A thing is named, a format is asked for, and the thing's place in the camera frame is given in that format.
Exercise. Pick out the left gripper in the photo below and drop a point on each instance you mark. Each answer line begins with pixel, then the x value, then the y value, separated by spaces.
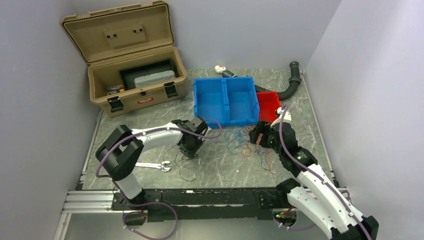
pixel 190 154

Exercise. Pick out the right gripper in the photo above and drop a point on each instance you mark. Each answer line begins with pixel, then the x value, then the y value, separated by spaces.
pixel 262 127

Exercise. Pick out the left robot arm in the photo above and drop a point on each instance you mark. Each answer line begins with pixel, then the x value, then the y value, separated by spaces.
pixel 120 152

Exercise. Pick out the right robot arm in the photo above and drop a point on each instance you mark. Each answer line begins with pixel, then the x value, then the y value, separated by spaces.
pixel 310 190

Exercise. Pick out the silver open-end wrench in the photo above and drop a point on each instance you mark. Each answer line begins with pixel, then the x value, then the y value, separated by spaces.
pixel 163 166

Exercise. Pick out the red plastic bin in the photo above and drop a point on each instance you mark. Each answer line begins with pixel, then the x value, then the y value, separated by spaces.
pixel 268 102

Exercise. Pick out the blue double plastic bin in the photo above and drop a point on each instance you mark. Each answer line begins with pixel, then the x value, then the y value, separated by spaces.
pixel 231 101

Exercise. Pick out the white pipe fitting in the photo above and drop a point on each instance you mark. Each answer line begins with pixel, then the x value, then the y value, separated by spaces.
pixel 219 69

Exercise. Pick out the black tray in toolbox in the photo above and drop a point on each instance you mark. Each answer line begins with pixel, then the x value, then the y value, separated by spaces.
pixel 129 74

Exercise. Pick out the yellow black tool in toolbox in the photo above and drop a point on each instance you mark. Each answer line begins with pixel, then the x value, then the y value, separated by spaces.
pixel 115 89

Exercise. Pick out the tan plastic toolbox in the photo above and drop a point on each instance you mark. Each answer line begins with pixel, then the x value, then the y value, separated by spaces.
pixel 123 37

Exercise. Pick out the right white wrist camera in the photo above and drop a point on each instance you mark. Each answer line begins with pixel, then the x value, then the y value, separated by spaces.
pixel 283 116

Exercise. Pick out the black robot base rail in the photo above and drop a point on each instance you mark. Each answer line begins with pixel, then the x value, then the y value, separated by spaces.
pixel 260 203

